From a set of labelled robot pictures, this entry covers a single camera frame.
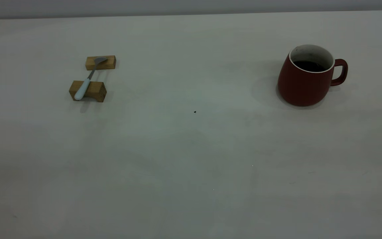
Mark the small flat wooden block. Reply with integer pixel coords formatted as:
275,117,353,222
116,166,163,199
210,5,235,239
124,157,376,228
85,55,116,70

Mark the spoon with light blue handle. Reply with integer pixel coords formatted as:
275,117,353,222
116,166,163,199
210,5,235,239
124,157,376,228
74,57,108,101

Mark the wooden block with arched underside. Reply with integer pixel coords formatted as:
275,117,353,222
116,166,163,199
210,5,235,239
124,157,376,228
69,80,107,102

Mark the red ceramic mug with coffee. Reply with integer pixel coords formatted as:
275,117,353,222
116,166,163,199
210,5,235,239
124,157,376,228
278,44,348,107

